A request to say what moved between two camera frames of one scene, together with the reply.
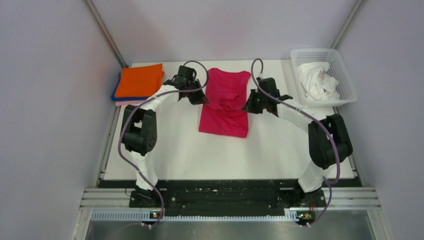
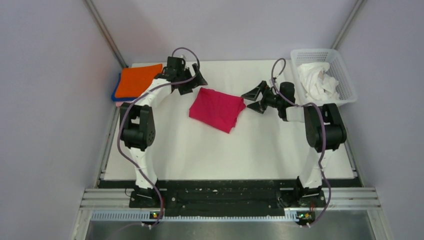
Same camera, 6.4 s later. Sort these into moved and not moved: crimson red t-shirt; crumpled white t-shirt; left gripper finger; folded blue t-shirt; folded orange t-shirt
Moved: left gripper finger; crimson red t-shirt
Not moved: folded blue t-shirt; crumpled white t-shirt; folded orange t-shirt
